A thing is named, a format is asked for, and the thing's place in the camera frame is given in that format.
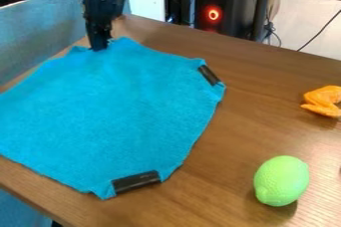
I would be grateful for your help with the black computer tower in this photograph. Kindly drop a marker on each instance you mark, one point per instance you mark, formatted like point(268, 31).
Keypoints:
point(222, 8)

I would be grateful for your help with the blue cloth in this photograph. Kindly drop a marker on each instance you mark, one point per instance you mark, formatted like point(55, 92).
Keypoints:
point(106, 111)

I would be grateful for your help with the orange toy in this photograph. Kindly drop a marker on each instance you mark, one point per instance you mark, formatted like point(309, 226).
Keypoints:
point(325, 101)

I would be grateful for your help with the green toy lime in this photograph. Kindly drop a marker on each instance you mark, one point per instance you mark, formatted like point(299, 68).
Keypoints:
point(281, 180)

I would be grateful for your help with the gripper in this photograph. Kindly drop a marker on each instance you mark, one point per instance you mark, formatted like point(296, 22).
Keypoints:
point(97, 15)

